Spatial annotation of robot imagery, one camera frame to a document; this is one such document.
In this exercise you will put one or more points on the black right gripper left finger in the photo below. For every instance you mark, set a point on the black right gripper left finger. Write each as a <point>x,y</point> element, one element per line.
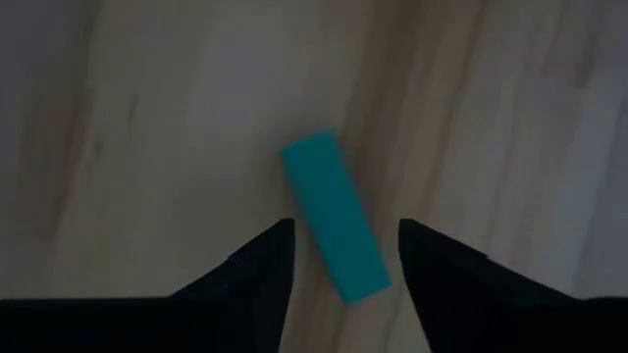
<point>172,323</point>

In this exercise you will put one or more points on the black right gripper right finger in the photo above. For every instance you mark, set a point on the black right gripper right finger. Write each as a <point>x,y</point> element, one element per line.
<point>515,314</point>

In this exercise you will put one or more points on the teal rectangular block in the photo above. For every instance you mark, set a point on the teal rectangular block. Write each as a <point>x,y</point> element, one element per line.
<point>333,216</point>

